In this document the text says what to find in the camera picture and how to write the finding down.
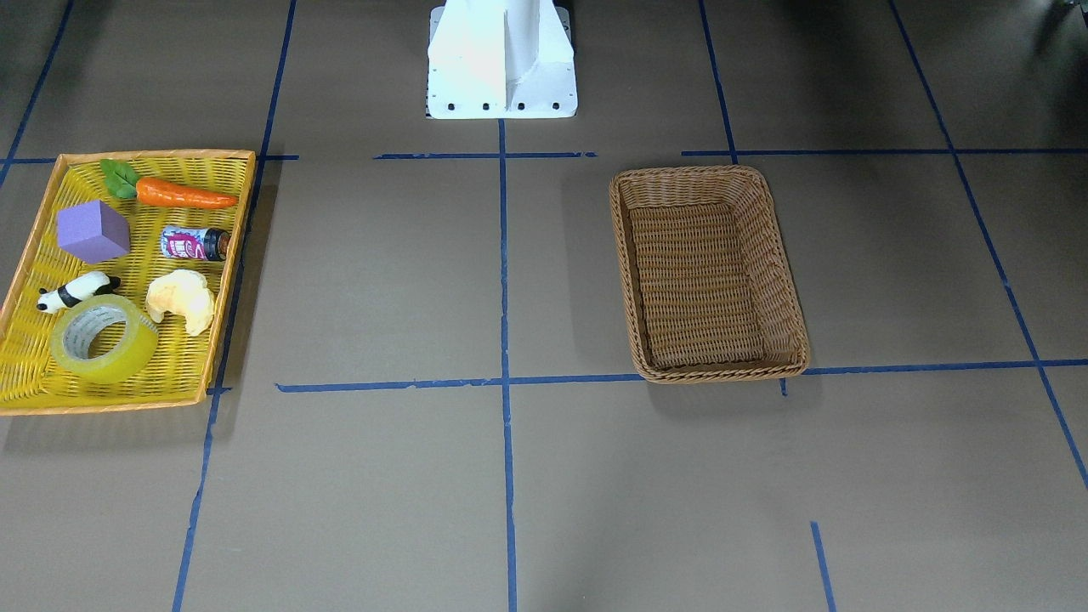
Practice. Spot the brown wicker basket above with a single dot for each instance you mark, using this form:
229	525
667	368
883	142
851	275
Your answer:
707	288

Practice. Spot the yellow woven tray basket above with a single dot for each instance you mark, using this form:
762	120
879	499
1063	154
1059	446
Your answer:
182	367

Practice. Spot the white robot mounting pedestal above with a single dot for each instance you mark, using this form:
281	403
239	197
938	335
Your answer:
501	60

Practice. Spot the small purple drink can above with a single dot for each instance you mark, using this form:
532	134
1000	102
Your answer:
203	244

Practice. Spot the yellow tape roll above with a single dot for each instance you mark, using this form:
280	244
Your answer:
73	335

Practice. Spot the toy panda figure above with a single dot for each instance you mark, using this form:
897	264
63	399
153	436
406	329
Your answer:
85	286

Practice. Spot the orange toy carrot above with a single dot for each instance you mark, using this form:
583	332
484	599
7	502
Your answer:
123	181

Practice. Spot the purple foam cube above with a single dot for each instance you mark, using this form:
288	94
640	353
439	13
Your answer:
93	232

